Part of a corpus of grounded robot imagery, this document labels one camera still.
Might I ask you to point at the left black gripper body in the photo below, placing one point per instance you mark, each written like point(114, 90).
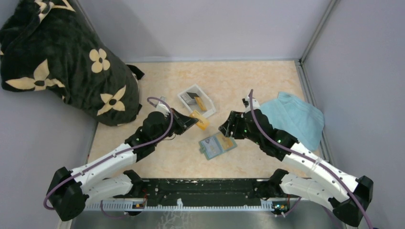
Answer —
point(167, 121)

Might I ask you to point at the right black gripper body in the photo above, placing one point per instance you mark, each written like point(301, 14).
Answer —
point(241, 130)

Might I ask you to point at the yellow credit card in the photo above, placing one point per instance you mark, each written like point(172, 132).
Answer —
point(226, 143)

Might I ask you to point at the white credit card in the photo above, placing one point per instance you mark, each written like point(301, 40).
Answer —
point(210, 147)

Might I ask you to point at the translucent white plastic bin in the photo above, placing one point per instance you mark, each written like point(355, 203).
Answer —
point(211, 109)

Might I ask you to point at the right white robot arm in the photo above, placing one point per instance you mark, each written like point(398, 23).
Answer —
point(322, 180)

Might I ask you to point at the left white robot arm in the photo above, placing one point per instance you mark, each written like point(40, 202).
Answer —
point(95, 173)

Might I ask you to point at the gold card in bin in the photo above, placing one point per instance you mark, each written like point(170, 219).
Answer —
point(200, 103)

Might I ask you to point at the light blue towel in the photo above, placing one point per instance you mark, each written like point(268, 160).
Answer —
point(302, 120)

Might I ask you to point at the black floral blanket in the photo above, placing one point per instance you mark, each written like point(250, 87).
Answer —
point(49, 45)

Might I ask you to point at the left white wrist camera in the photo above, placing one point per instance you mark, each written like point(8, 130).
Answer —
point(162, 108)

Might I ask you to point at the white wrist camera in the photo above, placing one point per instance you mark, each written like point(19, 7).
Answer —
point(162, 108)
point(250, 104)

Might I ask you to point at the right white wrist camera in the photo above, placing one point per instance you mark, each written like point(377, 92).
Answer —
point(250, 104)

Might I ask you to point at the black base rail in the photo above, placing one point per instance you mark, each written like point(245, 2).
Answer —
point(205, 192)

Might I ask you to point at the aluminium frame rail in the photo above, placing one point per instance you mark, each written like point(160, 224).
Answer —
point(71, 199)

